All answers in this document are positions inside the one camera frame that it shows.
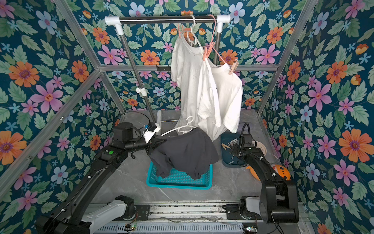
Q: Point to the pink clothespin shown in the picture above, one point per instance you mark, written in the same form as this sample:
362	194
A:
180	28
208	50

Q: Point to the white printed t-shirt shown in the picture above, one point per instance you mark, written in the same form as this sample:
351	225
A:
230	92

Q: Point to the black wall hook rail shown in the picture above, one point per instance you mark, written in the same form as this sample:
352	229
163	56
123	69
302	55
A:
163	68

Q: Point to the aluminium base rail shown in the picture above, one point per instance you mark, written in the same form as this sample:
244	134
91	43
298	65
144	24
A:
201	217

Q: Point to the white steel clothes rack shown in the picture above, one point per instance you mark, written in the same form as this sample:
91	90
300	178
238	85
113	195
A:
118	23

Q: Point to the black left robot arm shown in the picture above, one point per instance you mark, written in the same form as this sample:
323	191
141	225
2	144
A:
70	217

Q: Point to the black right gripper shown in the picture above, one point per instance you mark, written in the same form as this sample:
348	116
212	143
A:
236	148

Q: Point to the pink wire hanger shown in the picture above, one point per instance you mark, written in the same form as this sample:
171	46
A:
219	22

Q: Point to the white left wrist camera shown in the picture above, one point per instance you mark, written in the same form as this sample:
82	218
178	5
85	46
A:
150	130

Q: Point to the beige clothespin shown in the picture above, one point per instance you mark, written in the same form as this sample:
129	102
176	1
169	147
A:
234	67

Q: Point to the teal clothespin tray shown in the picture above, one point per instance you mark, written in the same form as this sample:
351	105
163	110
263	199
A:
228	140

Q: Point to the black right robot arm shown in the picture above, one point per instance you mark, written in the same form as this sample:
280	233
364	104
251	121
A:
277	202

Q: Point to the orange plush toy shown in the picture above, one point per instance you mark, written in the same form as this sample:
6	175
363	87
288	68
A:
279	169

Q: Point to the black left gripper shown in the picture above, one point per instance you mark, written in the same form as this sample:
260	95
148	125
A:
158	140

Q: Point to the teal laundry basket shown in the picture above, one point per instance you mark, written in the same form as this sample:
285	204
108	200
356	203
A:
179	180

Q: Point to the white plastic hanger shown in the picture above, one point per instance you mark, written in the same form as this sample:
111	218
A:
183	129
189	34

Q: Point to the plain white t-shirt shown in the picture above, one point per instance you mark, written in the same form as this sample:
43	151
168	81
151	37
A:
199	97

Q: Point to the dark grey t-shirt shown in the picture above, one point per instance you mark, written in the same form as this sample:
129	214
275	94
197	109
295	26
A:
192	153

